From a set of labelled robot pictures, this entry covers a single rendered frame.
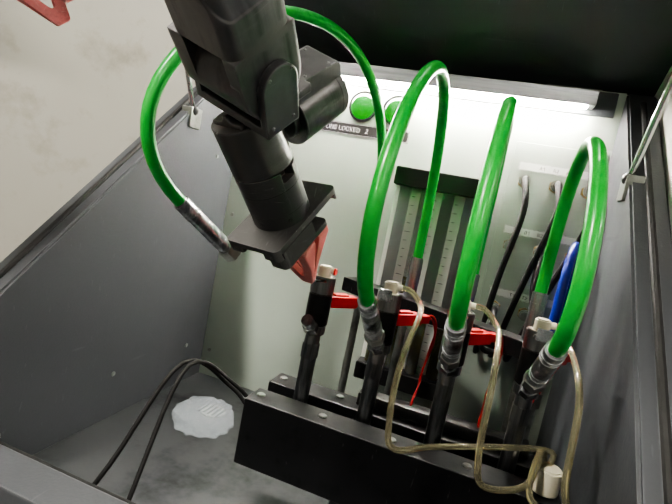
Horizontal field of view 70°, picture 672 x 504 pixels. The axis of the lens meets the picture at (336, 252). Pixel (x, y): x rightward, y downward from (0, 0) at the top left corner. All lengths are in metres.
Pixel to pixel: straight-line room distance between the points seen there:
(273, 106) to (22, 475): 0.36
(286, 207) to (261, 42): 0.16
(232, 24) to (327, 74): 0.15
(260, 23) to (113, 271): 0.49
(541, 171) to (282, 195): 0.48
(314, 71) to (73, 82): 2.35
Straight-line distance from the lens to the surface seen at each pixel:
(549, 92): 0.81
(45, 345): 0.70
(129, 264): 0.76
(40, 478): 0.50
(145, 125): 0.51
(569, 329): 0.40
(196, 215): 0.54
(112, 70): 2.82
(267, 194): 0.43
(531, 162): 0.81
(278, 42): 0.36
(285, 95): 0.37
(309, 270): 0.50
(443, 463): 0.55
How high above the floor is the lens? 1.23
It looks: 7 degrees down
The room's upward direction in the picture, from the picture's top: 11 degrees clockwise
